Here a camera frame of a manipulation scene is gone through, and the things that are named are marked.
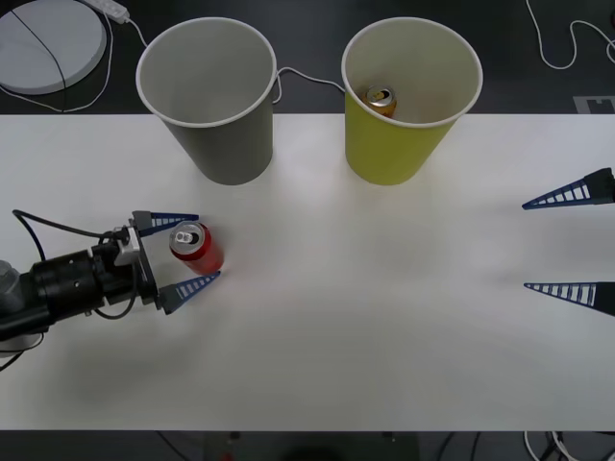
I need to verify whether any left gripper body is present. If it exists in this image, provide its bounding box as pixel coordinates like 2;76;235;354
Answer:
91;219;160;309

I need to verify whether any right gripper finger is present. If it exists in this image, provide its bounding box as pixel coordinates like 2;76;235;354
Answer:
522;167;615;211
523;281;615;317

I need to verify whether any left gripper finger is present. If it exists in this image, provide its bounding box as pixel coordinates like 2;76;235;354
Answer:
132;209;200;237
157;271;223;317

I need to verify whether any red drink can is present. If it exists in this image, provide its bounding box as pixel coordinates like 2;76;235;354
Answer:
168;221;225;277

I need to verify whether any grey floor marker plate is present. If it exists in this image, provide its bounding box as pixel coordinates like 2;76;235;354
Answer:
573;95;615;115

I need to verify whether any grey plastic waste bin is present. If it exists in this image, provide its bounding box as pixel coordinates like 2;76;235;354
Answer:
135;17;279;186

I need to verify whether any yellow-green plastic waste bin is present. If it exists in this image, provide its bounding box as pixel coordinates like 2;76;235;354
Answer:
340;16;483;186

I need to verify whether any white round disc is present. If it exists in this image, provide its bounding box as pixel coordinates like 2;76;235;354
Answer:
0;0;109;96

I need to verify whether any gold drink can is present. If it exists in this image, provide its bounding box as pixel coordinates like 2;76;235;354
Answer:
364;85;398;120

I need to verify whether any white power strip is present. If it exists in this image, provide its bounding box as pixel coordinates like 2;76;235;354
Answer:
81;0;130;23

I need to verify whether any looped white cable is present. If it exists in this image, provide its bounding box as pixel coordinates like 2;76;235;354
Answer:
525;0;615;69

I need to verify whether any thin white cable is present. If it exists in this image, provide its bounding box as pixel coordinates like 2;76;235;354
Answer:
0;9;114;114

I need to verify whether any white cable under table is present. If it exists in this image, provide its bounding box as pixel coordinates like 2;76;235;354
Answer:
522;430;547;461
549;430;578;461

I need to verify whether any black cable on disc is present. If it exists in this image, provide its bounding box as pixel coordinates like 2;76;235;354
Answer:
8;7;68;112

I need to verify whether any white power strip cable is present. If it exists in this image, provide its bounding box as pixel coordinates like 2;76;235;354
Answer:
125;16;348;105

